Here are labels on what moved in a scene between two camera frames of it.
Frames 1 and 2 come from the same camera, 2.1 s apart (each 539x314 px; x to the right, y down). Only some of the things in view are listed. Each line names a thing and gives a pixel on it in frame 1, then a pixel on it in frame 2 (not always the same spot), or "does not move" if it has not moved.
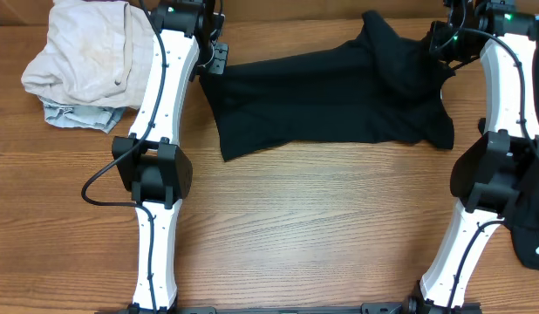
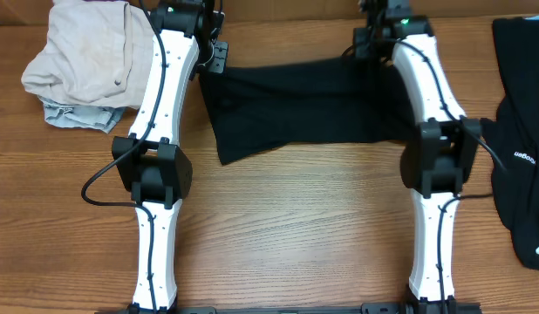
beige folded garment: (97, 53) does not move
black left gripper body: (214, 59) does not move
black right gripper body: (447, 46) -> (367, 46)
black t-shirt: (385, 85) does not move
